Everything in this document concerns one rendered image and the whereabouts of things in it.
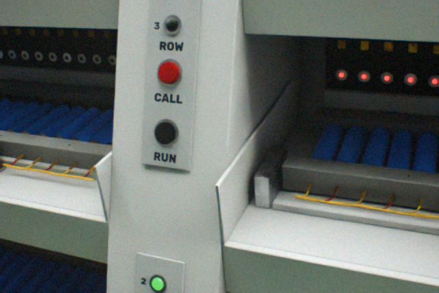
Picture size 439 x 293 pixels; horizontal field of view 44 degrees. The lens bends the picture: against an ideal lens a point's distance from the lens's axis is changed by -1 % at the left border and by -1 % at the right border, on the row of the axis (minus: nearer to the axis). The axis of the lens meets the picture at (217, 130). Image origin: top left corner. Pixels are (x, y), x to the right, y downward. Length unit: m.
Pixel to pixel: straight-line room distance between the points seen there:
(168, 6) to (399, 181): 0.21
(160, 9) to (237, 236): 0.17
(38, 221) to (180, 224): 0.14
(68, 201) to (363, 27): 0.27
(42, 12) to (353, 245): 0.31
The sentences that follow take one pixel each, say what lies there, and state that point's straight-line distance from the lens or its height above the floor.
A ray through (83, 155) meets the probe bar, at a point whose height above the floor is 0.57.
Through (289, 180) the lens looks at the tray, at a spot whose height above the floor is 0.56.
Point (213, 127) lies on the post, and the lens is 0.38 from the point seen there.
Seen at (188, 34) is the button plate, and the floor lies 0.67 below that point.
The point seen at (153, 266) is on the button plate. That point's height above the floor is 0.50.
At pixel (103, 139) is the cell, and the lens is 0.52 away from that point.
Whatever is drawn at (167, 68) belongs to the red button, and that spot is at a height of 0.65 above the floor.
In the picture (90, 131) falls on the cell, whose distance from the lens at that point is 0.54.
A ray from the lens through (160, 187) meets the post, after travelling 0.41.
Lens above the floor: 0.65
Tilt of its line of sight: 6 degrees down
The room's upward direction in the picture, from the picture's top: 4 degrees clockwise
